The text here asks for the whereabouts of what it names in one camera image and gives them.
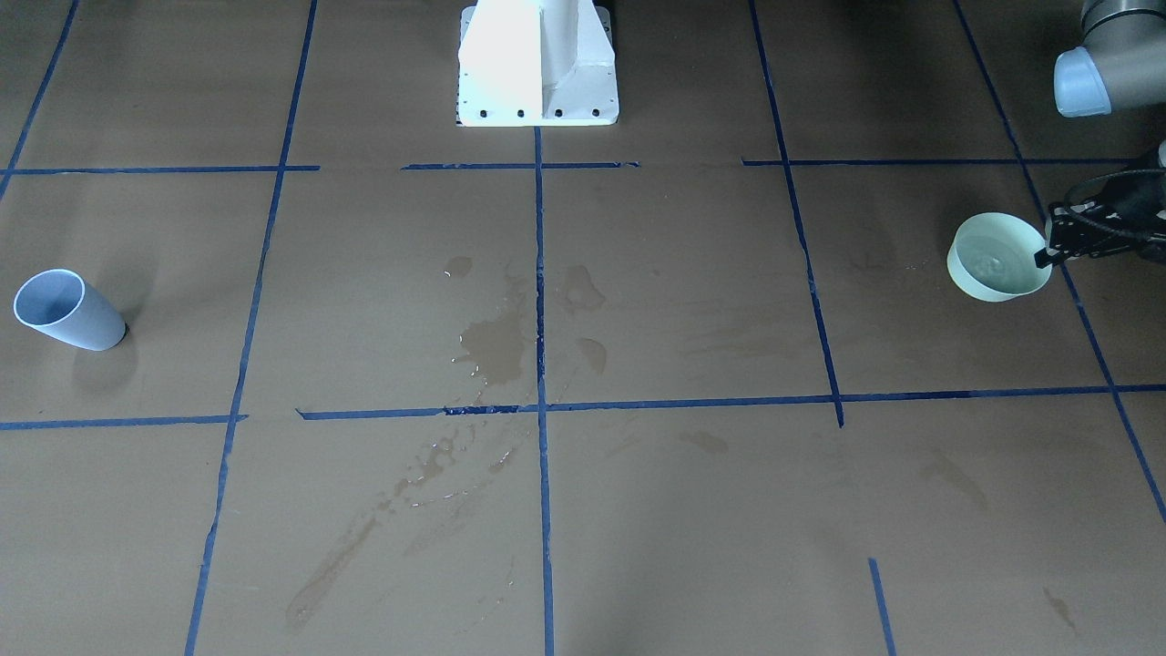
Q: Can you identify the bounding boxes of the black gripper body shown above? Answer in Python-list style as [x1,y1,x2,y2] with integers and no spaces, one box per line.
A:
[1047,168,1165,264]

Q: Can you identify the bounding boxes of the green bowl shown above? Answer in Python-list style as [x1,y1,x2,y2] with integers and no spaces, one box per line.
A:
[946,212,1052,302]

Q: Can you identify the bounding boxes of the blue cup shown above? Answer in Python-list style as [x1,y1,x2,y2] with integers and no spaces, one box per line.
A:
[13,269,128,352]

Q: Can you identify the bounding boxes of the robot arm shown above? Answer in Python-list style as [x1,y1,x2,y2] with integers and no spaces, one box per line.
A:
[1034,1,1165,267]

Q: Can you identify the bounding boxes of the brown paper table cover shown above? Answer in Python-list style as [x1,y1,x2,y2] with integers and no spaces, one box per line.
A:
[3,1,1163,655]

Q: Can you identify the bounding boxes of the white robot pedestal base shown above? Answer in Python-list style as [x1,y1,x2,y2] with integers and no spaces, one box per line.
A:
[455,1,620,128]

